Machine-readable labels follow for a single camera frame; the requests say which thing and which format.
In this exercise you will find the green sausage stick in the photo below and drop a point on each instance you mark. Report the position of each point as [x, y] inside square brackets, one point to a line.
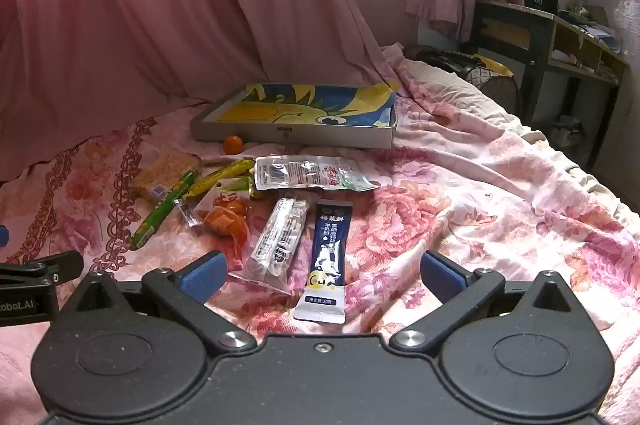
[162, 211]

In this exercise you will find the round mesh fan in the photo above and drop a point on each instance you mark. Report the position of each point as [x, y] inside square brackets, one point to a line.
[495, 94]

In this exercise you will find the dark wooden desk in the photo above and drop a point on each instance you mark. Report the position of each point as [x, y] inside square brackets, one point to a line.
[540, 50]

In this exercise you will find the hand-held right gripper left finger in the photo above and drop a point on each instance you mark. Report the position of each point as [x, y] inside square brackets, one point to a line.
[205, 277]

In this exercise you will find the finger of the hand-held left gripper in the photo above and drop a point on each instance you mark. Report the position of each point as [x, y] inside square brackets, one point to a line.
[3, 236]
[45, 266]

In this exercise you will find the small orange tangerine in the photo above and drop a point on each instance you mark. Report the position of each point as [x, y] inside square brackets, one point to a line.
[233, 144]

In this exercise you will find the clear silver snack packet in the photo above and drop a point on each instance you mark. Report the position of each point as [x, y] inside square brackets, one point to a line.
[300, 172]

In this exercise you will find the yellow bag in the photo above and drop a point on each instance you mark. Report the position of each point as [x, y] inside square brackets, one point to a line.
[496, 66]

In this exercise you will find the small clear packet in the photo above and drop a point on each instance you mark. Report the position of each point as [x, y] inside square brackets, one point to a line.
[186, 212]

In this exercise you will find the yellow snack bar packet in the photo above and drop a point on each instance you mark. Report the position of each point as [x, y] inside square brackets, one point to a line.
[220, 177]

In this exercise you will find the black bag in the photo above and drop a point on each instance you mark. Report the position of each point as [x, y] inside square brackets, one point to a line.
[447, 59]

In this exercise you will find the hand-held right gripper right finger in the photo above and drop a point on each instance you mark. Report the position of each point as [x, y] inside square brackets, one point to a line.
[440, 277]

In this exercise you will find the pink curtain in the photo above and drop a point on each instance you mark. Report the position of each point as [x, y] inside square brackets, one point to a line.
[150, 5]

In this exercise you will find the orange fruit jelly packet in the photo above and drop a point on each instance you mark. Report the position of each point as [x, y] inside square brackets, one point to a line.
[225, 216]

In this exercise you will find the grey box with painted lining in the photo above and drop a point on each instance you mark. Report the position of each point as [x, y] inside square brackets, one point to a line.
[300, 107]

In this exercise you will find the long clear biscuit packet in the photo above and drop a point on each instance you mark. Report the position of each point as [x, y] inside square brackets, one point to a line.
[275, 245]

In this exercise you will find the pile of papers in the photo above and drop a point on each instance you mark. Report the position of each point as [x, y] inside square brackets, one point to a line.
[590, 25]

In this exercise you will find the dark blue powder sachet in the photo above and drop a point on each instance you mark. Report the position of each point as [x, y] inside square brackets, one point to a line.
[327, 255]

